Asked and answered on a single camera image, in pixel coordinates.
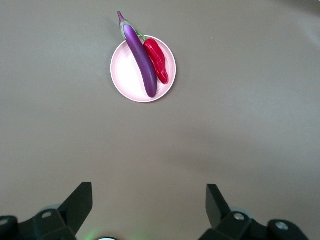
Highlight brown table mat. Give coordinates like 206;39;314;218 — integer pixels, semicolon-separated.
0;0;320;240

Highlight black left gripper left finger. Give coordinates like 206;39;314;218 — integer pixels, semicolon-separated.
0;182;94;240

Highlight pink round plate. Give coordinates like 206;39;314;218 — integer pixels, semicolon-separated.
110;34;177;104

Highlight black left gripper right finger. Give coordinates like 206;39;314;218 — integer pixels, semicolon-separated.
199;183;310;240

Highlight long purple eggplant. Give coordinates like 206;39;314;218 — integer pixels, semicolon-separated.
117;10;158;99

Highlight red chili pepper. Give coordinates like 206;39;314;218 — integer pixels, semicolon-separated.
136;29;169;85

